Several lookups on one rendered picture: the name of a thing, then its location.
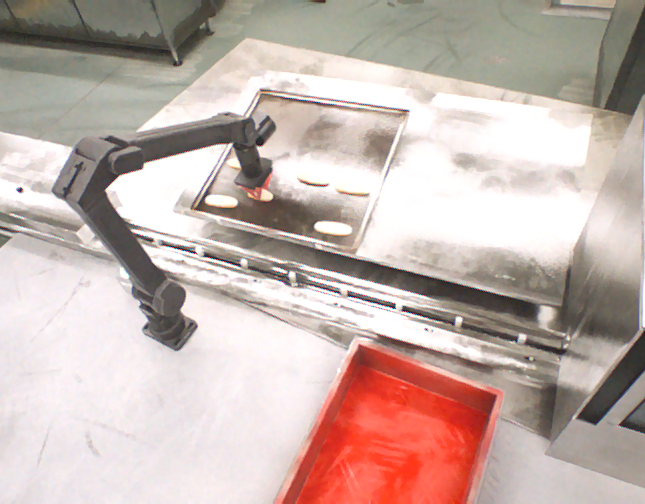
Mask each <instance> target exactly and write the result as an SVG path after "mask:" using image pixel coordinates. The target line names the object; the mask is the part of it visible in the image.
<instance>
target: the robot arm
mask: <svg viewBox="0 0 645 504"><path fill-rule="evenodd" d="M275 131H276V125H275V123H274V122H273V121H272V120H271V118H270V116H269V115H266V114H261V112H260V113H258V111H257V113H255V114H254V115H253V116H252V117H251V118H250V117H246V116H243V115H239V114H236V113H232V112H222V113H217V115H215V116H211V117H210V118H207V119H201V120H196V121H191V122H184V124H179V125H173V126H167V127H161V128H156V129H149V130H144V131H138V132H130V133H123V134H113V135H109V136H106V135H96V136H85V137H83V138H79V139H78V140H76V141H75V143H74V146H73V150H72V151H71V153H70V155H69V157H68V159H67V162H66V163H65V165H63V167H62V169H61V171H60V173H59V175H58V176H57V179H56V181H55V183H54V185H53V187H52V189H51V191H52V192H53V193H54V195H55V196H56V198H57V199H59V200H62V201H64V202H65V203H66V204H68V205H69V206H70V207H71V208H72V209H73V210H74V212H76V213H77V214H78V215H79V216H80V218H81V219H82V220H83V221H84V222H85V223H86V225H87V226H88V227H90V229H91V231H92V232H93V233H94V234H95V235H96V237H97V238H98V239H99V240H100V241H101V243H102V245H103V246H104V247H105V249H106V250H107V251H108V252H110V253H111V255H112V256H113V257H114V258H115V259H116V262H117V263H118V264H119V265H120V266H121V268H122V269H123V270H124V271H125V273H126V274H128V276H129V280H130V281H131V283H132V284H133V285H132V296H133V297H134V298H135V299H137V300H138V301H139V302H140V306H139V307H138V308H139V309H140V310H141V312H142V313H143V314H145V315H146V317H147V320H148V322H147V323H146V324H145V325H144V327H142V328H141V330H142V332H144V333H145V334H146V336H148V337H150V338H152V339H154V340H156V341H157V342H160V343H162V344H164V345H166V346H168V347H170V348H172V350H173V351H180V350H181V349H182V346H183V345H184V344H185V343H186V341H187V340H188V339H189V338H190V336H191V335H193V334H194V333H195V330H196V329H197V328H198V324H197V322H196V321H195V320H193V319H190V317H188V316H186V315H184V314H183V313H182V311H181V309H182V307H183V306H184V304H185V300H186V290H185V288H184V287H183V286H181V285H180V284H177V283H175V282H173V281H170V280H168V278H167V277H166V275H165V273H164V272H163V271H162V270H160V269H159V268H158V267H157V266H156V265H155V264H154V262H153V261H152V259H151V257H150V256H149V254H148V253H147V252H146V250H145V249H143V247H142V246H141V244H140V242H139V241H138V239H137V238H136V237H135V235H134V234H133V232H132V231H131V230H130V227H129V226H128V225H127V223H125V222H124V220H123V219H122V218H121V216H120V215H119V212H118V211H117V210H116V208H115V207H114V205H113V204H112V202H111V200H110V199H109V196H108V192H107V191H105V190H107V189H108V188H109V187H110V186H111V185H112V184H113V183H114V181H115V180H116V179H117V178H118V177H119V176H120V175H126V174H130V173H133V172H137V171H142V170H144V164H145V163H148V162H152V161H156V160H161V159H165V158H169V157H174V156H178V154H182V153H186V152H191V151H195V150H199V149H203V148H208V147H213V146H218V145H230V144H232V147H233V150H234V152H236V155H237V158H238V162H239V164H240V167H241V171H240V172H239V175H238V176H237V177H235V179H234V180H233V181H234V183H235V185H239V187H241V188H243V190H244V191H246V192H247V193H249V194H250V195H251V196H253V197H254V198H255V199H256V200H260V198H261V192H262V189H265V191H267V189H268V186H269V183H270V180H271V178H272V174H273V168H272V167H270V166H271V165H273V162H272V159H269V158H264V157H261V156H260V155H259V152H258V149H257V147H262V146H263V144H265V143H266V142H267V141H268V140H269V138H270V137H271V136H272V135H273V134H274V132H275ZM264 182H266V184H263V183H264ZM254 193H256V195H257V196H256V195H255V194H254Z"/></svg>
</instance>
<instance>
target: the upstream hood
mask: <svg viewBox="0 0 645 504"><path fill-rule="evenodd" d="M56 179H57V176H56V175H52V174H48V173H42V172H38V171H34V170H30V169H26V168H21V167H17V166H13V165H9V164H4V163H0V220H1V221H4V222H8V223H12V224H15V226H19V227H22V228H25V229H30V230H33V231H36V232H40V233H43V234H47V235H51V236H54V237H58V238H61V239H65V240H68V241H72V242H76V244H79V245H83V246H86V245H87V243H88V242H90V241H91V240H92V238H93V237H94V236H95V234H94V233H93V232H92V231H91V229H90V227H88V226H87V225H86V223H85V222H84V221H83V220H82V219H81V218H80V216H79V215H78V214H77V213H76V212H74V210H73V209H72V208H71V207H70V206H69V205H68V204H66V203H65V202H64V201H62V200H59V199H57V198H56V196H55V195H54V193H53V192H52V191H51V189H52V187H53V185H54V183H55V181H56ZM105 191H107V192H108V196H109V199H110V200H111V202H112V204H113V205H114V207H115V208H116V210H117V209H118V208H119V207H122V208H124V207H123V205H122V204H121V202H120V200H119V197H118V196H117V195H118V194H117V192H116V190H112V189H107V190H105Z"/></svg>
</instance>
